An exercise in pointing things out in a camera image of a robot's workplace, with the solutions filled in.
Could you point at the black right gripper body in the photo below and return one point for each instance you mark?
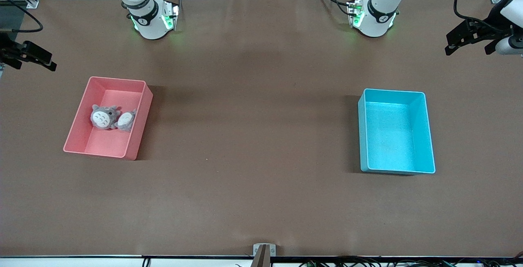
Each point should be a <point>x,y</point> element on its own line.
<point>5,51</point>

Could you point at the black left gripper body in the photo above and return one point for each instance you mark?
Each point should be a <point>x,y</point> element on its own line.
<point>487,28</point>

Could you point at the grey Totoro plush toy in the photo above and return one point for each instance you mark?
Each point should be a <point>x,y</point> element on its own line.
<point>102,117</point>
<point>126,119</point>

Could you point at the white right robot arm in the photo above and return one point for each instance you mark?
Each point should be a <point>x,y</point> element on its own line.
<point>149,21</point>

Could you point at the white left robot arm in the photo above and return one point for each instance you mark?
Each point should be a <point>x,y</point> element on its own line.
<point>378,13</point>

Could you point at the pink plastic box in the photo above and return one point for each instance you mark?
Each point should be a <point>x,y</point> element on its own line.
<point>110,144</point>

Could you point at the blue plastic box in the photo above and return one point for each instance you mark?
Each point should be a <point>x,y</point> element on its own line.
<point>392,136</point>

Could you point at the brown table mat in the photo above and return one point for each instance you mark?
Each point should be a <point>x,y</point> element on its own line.
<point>261,95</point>

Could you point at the metal table edge bracket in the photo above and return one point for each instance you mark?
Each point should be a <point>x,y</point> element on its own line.
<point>256,250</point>

